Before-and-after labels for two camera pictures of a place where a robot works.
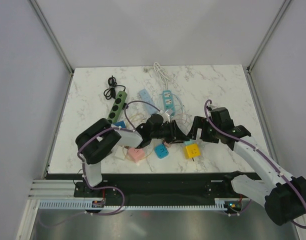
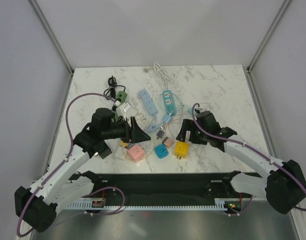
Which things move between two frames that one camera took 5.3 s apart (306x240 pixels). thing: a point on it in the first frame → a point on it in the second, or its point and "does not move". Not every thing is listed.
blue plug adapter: [161, 151] does not move
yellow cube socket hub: [192, 150] → [181, 150]
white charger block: [121, 152] does not move
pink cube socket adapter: [136, 154] does not move
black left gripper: [176, 135] → [137, 134]
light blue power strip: [145, 97] does not move
